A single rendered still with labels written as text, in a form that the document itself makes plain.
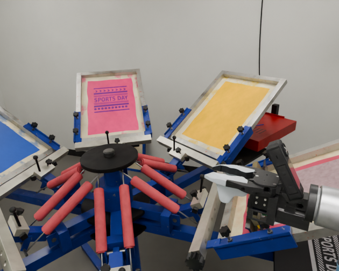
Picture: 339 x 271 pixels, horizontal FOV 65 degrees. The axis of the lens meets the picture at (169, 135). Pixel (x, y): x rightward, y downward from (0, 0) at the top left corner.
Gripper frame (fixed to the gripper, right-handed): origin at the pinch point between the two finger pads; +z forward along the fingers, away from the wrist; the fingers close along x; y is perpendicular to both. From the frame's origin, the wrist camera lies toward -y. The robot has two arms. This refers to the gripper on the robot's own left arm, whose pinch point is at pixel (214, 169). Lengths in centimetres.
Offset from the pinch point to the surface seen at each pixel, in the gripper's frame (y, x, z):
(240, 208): 46, 64, 6
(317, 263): 64, 67, -30
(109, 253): 61, 21, 52
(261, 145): 42, 154, 15
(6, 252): 52, -7, 80
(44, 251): 73, 16, 91
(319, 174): 25, 76, -24
